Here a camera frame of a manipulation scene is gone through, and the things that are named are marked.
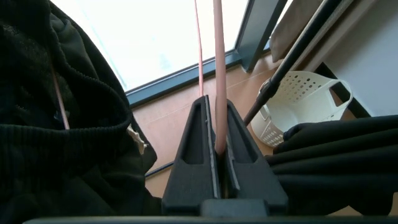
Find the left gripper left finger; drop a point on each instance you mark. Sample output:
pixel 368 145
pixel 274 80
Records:
pixel 192 180

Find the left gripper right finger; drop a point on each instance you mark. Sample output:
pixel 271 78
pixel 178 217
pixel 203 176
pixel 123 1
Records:
pixel 255 183

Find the black garment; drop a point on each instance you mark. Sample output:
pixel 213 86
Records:
pixel 62 161
pixel 335 165

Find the pink clothes hanger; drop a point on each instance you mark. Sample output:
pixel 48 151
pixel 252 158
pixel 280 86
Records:
pixel 62 109
pixel 220 93

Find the white laundry basket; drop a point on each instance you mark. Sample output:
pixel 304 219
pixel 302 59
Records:
pixel 304 99

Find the black clothes rack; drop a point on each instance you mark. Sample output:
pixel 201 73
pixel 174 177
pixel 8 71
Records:
pixel 295 53

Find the brown curtain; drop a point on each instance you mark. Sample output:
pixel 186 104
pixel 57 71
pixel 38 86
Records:
pixel 295 28

